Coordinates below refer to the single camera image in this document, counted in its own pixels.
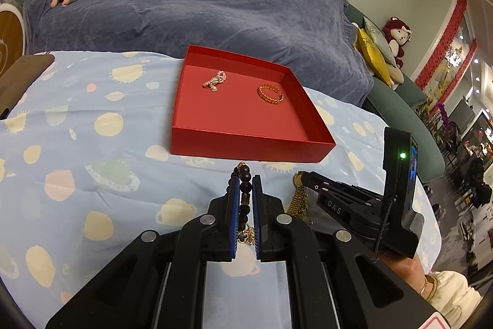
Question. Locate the grey satin cushion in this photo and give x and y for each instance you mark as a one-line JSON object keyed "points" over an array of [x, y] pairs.
{"points": [[375, 32]]}

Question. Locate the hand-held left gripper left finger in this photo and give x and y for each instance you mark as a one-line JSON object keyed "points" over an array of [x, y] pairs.
{"points": [[232, 221]]}

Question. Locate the thin gold wrist bangle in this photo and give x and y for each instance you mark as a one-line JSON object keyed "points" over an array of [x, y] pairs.
{"points": [[425, 284]]}

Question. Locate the person's right forearm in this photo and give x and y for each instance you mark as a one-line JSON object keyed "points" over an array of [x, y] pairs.
{"points": [[454, 290]]}

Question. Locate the red jewelry box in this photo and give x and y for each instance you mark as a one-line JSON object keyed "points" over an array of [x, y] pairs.
{"points": [[238, 121]]}

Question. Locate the light blue printed cloth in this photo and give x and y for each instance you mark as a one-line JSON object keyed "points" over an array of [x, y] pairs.
{"points": [[96, 167]]}

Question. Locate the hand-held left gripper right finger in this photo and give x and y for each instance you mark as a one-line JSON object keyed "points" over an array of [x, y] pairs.
{"points": [[257, 221]]}

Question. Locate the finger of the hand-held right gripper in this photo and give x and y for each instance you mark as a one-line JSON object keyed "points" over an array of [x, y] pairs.
{"points": [[331, 207], [331, 188]]}

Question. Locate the gold wrist watch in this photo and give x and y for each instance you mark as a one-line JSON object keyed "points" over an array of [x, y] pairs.
{"points": [[297, 203]]}

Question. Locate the red monkey plush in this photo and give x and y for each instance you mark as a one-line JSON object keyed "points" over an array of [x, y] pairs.
{"points": [[398, 38]]}

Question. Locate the brown flat case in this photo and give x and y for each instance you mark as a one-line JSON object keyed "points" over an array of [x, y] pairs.
{"points": [[23, 78]]}

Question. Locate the yellow cushion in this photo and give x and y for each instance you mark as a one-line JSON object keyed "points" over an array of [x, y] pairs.
{"points": [[375, 59]]}

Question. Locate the green sofa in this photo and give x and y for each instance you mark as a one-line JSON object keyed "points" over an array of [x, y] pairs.
{"points": [[404, 101]]}

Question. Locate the round white wood-faced appliance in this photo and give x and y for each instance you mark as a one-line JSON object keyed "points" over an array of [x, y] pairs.
{"points": [[9, 40]]}

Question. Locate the red garland strip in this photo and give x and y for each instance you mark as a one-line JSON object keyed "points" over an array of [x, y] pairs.
{"points": [[450, 28]]}

